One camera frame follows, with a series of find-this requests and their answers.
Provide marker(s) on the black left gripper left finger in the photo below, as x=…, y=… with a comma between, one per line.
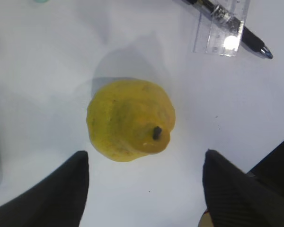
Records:
x=59, y=200

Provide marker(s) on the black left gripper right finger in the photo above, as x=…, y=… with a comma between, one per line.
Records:
x=235, y=200

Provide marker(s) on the yellow pear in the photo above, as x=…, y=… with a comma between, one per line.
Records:
x=129, y=119

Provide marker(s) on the transparent plastic ruler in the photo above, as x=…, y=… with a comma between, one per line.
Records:
x=213, y=39

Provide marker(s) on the black pen left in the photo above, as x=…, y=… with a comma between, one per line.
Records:
x=226, y=20

